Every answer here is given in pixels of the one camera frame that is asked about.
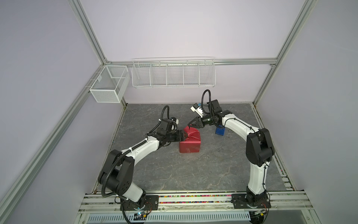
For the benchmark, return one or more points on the aluminium front rail frame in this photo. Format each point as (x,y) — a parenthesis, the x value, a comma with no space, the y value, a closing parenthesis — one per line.
(204,202)

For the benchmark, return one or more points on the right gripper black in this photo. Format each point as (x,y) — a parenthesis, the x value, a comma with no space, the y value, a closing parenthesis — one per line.
(198,123)

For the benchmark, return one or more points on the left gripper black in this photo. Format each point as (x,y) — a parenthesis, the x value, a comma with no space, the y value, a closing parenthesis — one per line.
(180,136)

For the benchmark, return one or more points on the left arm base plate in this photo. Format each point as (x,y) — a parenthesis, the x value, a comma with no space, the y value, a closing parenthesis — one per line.
(147,203)

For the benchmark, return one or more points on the small white mesh basket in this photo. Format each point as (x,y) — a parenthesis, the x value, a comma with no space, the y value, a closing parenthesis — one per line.
(111,84)

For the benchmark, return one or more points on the blue tape dispenser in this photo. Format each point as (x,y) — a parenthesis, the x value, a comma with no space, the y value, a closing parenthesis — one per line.
(220,131)

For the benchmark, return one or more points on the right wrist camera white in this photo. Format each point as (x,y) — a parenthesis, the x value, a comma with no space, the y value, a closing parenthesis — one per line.
(198,109)

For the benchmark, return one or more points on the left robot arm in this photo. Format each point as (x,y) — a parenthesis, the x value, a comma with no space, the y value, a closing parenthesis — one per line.
(116,176)

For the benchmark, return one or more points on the white slotted cable duct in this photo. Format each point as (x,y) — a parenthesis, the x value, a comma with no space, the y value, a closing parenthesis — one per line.
(171,217)

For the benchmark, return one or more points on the dark red wrapping paper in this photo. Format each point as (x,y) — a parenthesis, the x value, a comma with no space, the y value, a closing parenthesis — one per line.
(193,141)

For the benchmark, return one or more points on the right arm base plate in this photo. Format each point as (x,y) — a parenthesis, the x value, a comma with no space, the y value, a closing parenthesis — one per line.
(249,201)

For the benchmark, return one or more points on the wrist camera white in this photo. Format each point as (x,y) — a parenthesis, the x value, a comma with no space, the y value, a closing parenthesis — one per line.
(198,109)
(175,120)

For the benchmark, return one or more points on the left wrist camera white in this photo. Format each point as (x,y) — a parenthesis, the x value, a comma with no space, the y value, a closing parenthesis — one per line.
(175,120)

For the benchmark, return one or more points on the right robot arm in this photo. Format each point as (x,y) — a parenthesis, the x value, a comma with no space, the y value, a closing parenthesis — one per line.
(259,145)

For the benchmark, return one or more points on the long white wire basket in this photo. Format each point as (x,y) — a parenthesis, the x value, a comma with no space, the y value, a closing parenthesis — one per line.
(173,72)

